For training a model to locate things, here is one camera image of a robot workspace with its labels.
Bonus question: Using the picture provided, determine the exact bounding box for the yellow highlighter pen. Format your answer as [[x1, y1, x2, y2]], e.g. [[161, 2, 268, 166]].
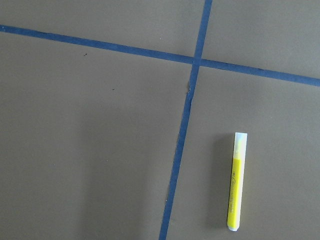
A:
[[227, 132, 248, 232]]

